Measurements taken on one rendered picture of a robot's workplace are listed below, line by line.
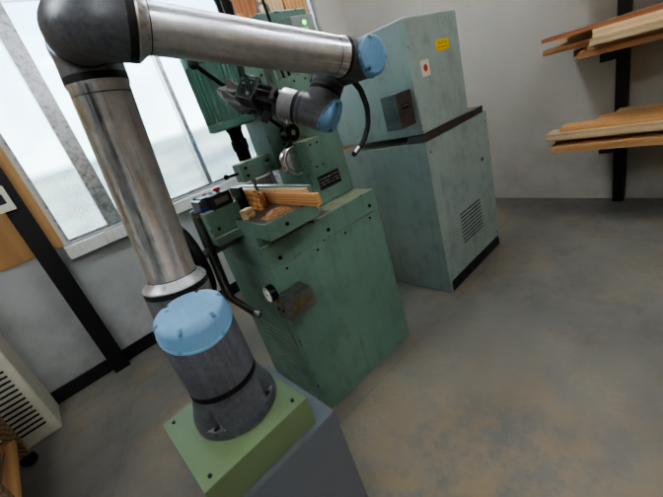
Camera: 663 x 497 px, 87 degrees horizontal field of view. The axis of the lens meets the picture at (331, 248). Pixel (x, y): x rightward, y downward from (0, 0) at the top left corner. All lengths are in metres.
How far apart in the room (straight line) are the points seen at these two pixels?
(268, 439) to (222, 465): 0.10
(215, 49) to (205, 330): 0.53
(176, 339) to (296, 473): 0.40
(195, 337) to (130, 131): 0.43
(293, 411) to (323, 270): 0.69
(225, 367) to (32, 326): 2.04
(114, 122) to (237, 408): 0.62
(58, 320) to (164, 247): 1.90
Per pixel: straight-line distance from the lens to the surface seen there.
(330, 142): 1.52
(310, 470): 0.93
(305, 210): 1.19
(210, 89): 1.35
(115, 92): 0.85
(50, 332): 2.73
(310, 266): 1.35
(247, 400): 0.82
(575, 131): 2.61
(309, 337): 1.43
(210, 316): 0.73
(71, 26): 0.76
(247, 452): 0.81
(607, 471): 1.46
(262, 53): 0.81
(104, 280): 2.69
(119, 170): 0.84
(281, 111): 1.04
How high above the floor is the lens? 1.19
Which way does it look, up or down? 22 degrees down
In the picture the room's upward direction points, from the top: 18 degrees counter-clockwise
